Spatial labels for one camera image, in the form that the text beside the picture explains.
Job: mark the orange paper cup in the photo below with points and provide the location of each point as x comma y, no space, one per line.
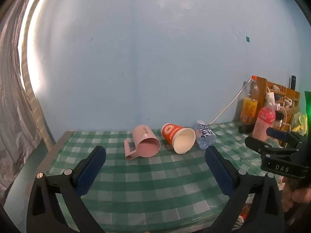
170,132

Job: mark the wooden rack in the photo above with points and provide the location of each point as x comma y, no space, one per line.
262,85

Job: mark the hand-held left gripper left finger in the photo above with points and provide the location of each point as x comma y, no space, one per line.
88,172

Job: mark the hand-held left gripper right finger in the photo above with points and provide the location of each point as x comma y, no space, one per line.
220,172

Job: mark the pink drink bottle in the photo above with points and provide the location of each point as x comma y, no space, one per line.
263,121

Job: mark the white charger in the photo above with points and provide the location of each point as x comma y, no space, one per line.
270,97

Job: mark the grey patterned curtain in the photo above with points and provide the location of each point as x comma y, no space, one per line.
12,126

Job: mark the yellow-green cloth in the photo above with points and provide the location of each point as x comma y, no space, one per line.
300,123

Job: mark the green checkered tablecloth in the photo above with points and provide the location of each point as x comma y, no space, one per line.
155,187

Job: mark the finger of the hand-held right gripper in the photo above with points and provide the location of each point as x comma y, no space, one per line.
257,145
277,133

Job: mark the orange juice bottle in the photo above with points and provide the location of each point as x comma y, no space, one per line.
249,106

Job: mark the clear plastic water bottle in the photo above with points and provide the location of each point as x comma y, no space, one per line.
205,133

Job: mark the person's right hand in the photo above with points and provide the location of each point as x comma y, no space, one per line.
301,195

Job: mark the white power strip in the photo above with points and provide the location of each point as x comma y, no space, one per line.
286,102

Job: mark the colourful printed cloth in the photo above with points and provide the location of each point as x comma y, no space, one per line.
241,217

